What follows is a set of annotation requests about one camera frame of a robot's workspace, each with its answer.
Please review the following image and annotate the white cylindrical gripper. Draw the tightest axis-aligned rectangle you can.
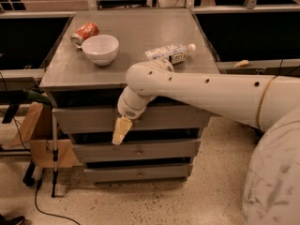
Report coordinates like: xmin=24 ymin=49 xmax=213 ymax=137
xmin=112 ymin=86 xmax=155 ymax=145

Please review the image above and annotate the grey top drawer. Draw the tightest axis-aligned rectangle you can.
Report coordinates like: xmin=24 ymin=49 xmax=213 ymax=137
xmin=52 ymin=105 xmax=210 ymax=134

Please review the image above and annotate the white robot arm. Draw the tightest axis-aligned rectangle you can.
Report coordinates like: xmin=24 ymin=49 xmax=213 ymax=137
xmin=112 ymin=60 xmax=300 ymax=225

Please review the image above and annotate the grey bottom drawer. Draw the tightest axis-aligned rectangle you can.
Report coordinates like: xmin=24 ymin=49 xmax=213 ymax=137
xmin=84 ymin=163 xmax=193 ymax=183

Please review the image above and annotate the grey drawer cabinet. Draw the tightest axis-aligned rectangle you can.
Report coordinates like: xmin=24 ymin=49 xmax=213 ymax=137
xmin=39 ymin=8 xmax=223 ymax=185

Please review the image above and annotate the brown cardboard box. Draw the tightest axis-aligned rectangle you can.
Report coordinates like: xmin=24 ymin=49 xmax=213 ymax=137
xmin=9 ymin=101 xmax=78 ymax=169

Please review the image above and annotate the white ceramic bowl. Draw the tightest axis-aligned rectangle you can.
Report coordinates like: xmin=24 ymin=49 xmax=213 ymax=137
xmin=82 ymin=35 xmax=119 ymax=66

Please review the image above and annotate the clear plastic water bottle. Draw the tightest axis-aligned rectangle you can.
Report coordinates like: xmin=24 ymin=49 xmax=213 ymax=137
xmin=143 ymin=43 xmax=196 ymax=65

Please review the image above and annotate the red soda can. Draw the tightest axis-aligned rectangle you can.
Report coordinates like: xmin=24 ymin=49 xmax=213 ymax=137
xmin=70 ymin=22 xmax=99 ymax=48

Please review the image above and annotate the small yellow foam piece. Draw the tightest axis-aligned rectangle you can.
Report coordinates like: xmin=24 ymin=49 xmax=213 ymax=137
xmin=233 ymin=60 xmax=249 ymax=68

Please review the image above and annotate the black shoe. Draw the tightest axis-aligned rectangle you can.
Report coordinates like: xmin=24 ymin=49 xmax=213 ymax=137
xmin=0 ymin=215 xmax=25 ymax=225

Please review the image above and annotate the black floor cable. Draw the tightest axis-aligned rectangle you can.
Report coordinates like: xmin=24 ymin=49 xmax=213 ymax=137
xmin=34 ymin=178 xmax=82 ymax=225

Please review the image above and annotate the green handled grabber stick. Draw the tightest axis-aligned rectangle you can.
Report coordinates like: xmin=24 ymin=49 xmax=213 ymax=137
xmin=25 ymin=90 xmax=58 ymax=198

